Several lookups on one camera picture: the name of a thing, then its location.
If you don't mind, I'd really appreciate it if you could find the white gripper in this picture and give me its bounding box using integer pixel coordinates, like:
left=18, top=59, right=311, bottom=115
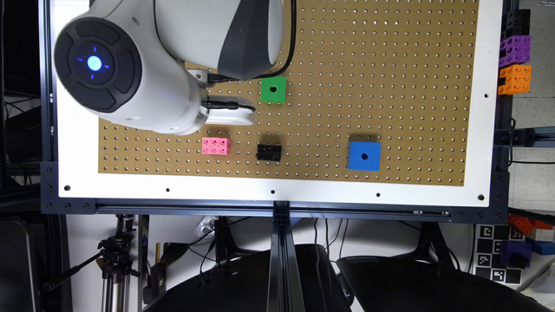
left=202, top=95, right=256, bottom=126

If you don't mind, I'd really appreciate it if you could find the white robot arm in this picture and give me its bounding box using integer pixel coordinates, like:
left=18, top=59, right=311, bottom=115
left=54, top=0, right=297, bottom=135

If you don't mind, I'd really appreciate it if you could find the pink lego block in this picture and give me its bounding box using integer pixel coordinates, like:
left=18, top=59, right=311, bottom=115
left=201, top=137, right=231, bottom=155

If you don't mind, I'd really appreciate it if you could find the black lego block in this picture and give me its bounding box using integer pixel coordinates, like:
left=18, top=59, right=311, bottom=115
left=256, top=144, right=282, bottom=162

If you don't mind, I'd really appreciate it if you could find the black block stack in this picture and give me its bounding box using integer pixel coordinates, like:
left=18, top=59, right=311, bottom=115
left=501, top=9, right=531, bottom=40

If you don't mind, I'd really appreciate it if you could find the red orange block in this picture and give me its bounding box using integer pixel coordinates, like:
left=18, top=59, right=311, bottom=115
left=507, top=214, right=553, bottom=235

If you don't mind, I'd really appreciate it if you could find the dark purple block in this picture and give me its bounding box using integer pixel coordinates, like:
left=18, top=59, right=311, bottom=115
left=500, top=241, right=532, bottom=269

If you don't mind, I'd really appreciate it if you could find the blue block on floor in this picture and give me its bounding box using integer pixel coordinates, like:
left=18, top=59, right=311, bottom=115
left=532, top=241, right=555, bottom=256

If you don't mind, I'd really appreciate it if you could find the green cube with hole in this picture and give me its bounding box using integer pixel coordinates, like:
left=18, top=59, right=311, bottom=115
left=260, top=76, right=287, bottom=103

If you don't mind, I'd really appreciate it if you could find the blue cube with hole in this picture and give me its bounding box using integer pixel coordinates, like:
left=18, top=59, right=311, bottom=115
left=347, top=141, right=382, bottom=172

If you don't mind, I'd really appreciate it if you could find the brown pegboard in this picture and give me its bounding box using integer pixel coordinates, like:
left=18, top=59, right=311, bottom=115
left=98, top=0, right=479, bottom=186

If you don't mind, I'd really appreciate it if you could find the black chair left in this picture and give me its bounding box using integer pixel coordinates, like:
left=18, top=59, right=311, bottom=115
left=145, top=244, right=350, bottom=312

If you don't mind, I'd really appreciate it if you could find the black chair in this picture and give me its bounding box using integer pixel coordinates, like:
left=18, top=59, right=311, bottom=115
left=336, top=256, right=550, bottom=312
left=145, top=244, right=350, bottom=312

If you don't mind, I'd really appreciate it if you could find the black chair right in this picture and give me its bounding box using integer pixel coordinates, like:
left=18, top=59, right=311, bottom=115
left=336, top=256, right=550, bottom=312

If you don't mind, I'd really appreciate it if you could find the fiducial marker sheet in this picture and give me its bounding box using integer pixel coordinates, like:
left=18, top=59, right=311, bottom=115
left=471, top=224, right=525, bottom=286

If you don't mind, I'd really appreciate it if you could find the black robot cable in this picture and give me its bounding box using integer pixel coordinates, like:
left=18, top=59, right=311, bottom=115
left=206, top=0, right=298, bottom=84

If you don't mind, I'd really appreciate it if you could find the camera tripod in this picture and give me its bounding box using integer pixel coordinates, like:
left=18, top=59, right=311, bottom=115
left=42, top=214, right=140, bottom=312

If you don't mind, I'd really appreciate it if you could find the black aluminium frame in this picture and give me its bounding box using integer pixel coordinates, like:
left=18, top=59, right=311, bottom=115
left=39, top=1, right=509, bottom=311

